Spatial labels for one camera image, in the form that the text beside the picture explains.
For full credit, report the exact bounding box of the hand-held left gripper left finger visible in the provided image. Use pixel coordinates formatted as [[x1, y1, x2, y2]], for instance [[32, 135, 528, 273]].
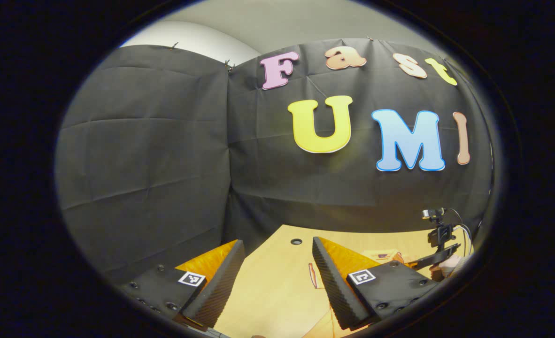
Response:
[[117, 239, 246, 330]]

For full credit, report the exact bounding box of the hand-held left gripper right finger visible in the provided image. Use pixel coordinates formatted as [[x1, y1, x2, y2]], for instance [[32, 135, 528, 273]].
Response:
[[312, 236, 441, 331]]

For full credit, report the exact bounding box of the thin black cable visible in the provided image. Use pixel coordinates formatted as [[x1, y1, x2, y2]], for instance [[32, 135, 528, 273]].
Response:
[[444, 208, 474, 256]]

